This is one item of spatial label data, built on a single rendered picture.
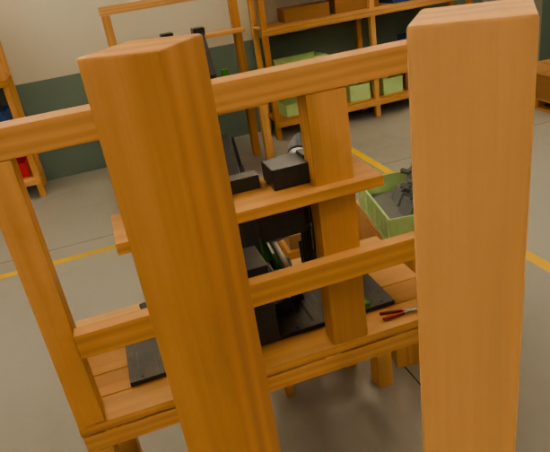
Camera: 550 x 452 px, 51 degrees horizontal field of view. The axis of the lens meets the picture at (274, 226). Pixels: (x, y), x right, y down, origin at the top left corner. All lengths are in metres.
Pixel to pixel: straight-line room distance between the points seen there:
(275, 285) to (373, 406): 1.46
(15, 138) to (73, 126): 0.15
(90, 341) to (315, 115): 1.01
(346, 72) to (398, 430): 1.93
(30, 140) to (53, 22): 6.00
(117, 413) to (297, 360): 0.67
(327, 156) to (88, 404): 1.16
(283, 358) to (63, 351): 0.79
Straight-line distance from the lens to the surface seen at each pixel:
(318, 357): 2.24
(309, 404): 3.31
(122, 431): 2.23
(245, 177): 1.95
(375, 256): 2.06
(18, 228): 1.81
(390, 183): 3.57
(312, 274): 1.98
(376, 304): 2.42
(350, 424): 3.18
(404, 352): 3.43
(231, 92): 1.75
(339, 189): 1.90
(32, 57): 7.73
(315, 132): 1.85
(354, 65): 1.87
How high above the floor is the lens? 2.26
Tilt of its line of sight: 25 degrees down
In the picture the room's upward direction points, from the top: 9 degrees counter-clockwise
